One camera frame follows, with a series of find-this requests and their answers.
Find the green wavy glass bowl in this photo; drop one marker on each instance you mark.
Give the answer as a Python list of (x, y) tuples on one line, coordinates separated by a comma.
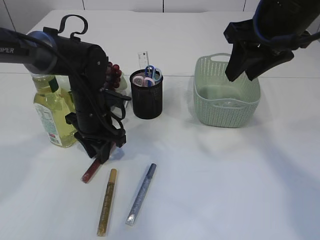
[(121, 86)]

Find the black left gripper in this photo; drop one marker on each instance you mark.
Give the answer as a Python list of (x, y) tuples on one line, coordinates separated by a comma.
[(97, 130)]

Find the clear plastic sheet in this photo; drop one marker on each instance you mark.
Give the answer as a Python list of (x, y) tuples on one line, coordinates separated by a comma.
[(229, 103)]

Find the silver blue glitter glue pen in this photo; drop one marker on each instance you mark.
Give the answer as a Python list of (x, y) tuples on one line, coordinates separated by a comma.
[(137, 204)]

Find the blue scissors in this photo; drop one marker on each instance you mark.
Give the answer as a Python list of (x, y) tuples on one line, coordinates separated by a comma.
[(153, 72)]

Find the gold glitter glue pen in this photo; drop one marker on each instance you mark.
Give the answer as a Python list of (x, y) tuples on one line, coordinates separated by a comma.
[(107, 202)]

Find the pink purple scissors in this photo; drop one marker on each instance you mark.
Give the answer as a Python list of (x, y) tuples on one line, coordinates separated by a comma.
[(143, 81)]

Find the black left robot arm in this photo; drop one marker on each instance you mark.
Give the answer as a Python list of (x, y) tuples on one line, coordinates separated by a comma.
[(47, 53)]

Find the purple artificial grape bunch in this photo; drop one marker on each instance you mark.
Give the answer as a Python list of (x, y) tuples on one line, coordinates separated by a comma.
[(113, 76)]

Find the clear plastic ruler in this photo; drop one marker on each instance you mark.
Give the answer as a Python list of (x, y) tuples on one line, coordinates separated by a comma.
[(143, 59)]

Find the red glitter glue pen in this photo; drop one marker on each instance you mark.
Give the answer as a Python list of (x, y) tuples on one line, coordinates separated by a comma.
[(91, 171)]

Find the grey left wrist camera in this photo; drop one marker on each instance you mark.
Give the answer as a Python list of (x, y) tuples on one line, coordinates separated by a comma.
[(115, 99)]

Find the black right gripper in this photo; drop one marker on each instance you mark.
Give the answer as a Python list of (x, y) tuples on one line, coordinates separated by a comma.
[(276, 24)]

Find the green plastic woven basket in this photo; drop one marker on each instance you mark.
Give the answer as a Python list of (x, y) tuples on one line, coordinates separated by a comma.
[(211, 83)]

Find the yellow tea bottle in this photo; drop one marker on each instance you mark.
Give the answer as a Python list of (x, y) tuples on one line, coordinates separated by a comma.
[(52, 105)]

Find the black mesh pen holder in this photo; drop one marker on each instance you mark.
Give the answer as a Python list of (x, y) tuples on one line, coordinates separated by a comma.
[(147, 101)]

